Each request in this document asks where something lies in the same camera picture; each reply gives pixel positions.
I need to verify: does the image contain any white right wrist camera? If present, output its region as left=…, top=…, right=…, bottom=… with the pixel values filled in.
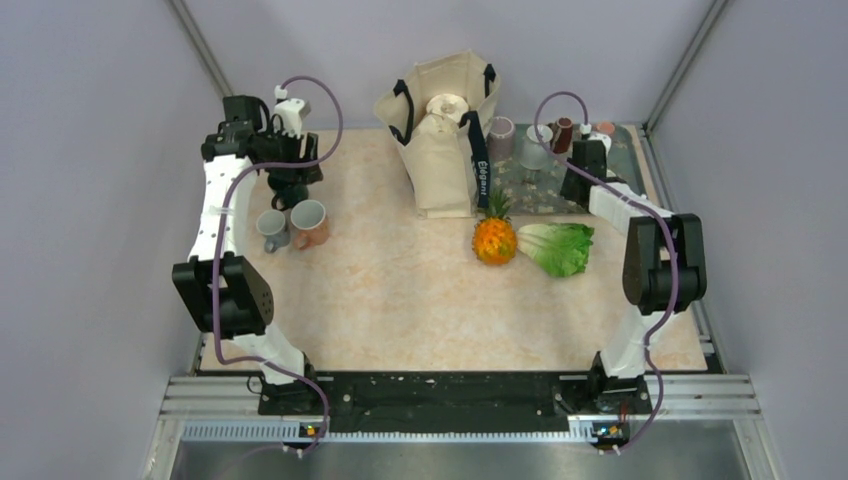
left=579, top=123, right=612, bottom=155

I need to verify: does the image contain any terracotta pink mug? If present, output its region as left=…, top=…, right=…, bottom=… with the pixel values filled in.
left=594, top=121, right=616, bottom=136

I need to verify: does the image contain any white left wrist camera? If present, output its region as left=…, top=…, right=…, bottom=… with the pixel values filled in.
left=273, top=85, right=311, bottom=138

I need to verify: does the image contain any cream canvas tote bag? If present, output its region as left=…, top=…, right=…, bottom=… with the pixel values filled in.
left=374, top=50, right=501, bottom=219

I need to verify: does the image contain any salmon pink mug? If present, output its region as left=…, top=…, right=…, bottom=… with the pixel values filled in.
left=290, top=199, right=330, bottom=250

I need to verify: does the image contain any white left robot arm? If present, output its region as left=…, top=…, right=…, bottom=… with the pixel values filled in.
left=172, top=91, right=321, bottom=414

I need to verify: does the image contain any lilac mug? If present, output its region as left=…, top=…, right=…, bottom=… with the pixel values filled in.
left=487, top=116, right=516, bottom=162

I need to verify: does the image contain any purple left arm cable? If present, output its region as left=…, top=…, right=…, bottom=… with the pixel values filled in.
left=210, top=74, right=346, bottom=458

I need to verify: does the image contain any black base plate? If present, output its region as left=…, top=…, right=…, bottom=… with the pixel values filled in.
left=258, top=371, right=652, bottom=434

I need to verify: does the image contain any teal floral tray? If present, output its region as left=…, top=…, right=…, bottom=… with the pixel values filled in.
left=491, top=123, right=647, bottom=217

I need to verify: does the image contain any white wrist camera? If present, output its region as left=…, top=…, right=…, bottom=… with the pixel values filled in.
left=579, top=123, right=612, bottom=155
left=273, top=85, right=311, bottom=138

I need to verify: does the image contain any white footed mug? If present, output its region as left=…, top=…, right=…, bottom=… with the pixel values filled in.
left=518, top=124, right=553, bottom=184

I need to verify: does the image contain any orange toy pineapple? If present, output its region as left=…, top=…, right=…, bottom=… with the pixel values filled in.
left=471, top=189, right=518, bottom=266

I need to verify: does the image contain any dark brown mug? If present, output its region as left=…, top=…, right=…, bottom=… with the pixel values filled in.
left=548, top=117, right=574, bottom=155

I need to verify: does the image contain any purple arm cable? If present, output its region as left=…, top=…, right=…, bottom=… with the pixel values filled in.
left=533, top=90, right=681, bottom=455
left=210, top=74, right=346, bottom=458

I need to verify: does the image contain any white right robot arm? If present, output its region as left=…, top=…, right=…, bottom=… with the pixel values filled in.
left=560, top=134, right=707, bottom=412

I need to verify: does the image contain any dark teal mug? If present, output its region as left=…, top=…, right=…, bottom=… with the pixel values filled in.
left=271, top=184, right=309, bottom=212

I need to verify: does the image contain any green toy lettuce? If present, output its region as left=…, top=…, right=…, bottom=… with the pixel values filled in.
left=517, top=222, right=595, bottom=278

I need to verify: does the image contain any cream item inside bag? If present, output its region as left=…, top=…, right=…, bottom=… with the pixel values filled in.
left=418, top=93, right=469, bottom=134

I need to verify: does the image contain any blue-grey patterned mug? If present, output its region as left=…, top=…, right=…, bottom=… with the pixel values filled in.
left=256, top=209, right=291, bottom=254

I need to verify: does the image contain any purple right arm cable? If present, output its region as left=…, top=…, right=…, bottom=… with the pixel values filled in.
left=533, top=90, right=681, bottom=455

